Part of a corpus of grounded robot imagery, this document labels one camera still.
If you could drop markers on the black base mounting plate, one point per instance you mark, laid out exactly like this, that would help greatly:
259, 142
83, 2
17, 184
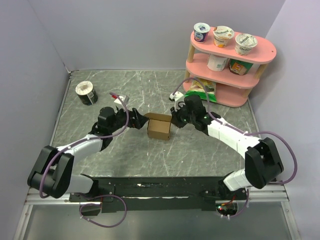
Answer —
159, 193

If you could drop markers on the orange Chobani yogurt cup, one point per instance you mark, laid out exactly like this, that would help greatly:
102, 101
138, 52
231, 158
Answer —
222, 35

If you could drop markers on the white cup middle shelf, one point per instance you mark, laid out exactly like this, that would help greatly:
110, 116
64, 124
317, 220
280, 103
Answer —
216, 63

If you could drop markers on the pink three-tier shelf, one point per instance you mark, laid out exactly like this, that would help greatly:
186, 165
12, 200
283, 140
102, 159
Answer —
231, 89

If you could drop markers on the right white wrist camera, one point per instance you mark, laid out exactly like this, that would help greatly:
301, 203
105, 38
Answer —
177, 98

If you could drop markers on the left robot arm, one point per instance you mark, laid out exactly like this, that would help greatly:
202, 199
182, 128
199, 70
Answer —
52, 171

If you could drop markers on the brown cardboard box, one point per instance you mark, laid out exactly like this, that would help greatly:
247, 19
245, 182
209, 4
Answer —
159, 126

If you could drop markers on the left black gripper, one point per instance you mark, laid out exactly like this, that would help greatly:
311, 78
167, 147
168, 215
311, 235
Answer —
138, 120

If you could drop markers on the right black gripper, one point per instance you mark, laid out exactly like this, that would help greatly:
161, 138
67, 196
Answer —
175, 120

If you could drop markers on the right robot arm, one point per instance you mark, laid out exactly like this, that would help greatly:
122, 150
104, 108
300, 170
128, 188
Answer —
262, 162

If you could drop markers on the green snack bag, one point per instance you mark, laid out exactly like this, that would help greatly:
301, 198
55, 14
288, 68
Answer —
205, 89

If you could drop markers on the aluminium frame rail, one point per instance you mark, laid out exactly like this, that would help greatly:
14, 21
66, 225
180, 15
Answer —
270, 193

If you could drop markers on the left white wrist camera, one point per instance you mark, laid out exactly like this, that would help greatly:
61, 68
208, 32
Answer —
120, 101

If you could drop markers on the blue white yogurt cup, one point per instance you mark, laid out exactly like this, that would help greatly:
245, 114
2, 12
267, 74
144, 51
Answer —
201, 31

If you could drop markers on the black white yogurt cup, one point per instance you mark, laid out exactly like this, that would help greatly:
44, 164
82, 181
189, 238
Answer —
86, 92

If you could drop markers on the white Chobani yogurt cup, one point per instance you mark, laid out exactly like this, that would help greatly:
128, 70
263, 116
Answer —
244, 43

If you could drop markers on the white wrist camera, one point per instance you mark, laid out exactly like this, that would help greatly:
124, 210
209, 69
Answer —
120, 101
177, 98

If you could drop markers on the green package middle shelf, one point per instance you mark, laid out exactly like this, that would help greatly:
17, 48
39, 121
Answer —
239, 67

